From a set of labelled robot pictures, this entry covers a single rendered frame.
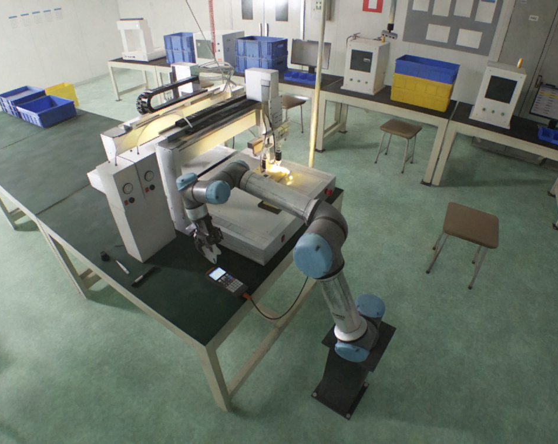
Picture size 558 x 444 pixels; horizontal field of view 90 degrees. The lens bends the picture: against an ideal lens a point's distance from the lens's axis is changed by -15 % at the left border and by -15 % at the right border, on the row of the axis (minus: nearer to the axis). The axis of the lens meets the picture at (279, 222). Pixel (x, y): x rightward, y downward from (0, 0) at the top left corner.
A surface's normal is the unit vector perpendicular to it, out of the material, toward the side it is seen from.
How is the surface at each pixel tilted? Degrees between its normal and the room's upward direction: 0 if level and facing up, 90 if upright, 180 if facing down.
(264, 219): 0
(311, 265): 83
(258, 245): 0
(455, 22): 90
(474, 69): 90
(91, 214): 0
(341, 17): 90
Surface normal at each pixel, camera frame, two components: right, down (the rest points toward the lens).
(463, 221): -0.02, -0.78
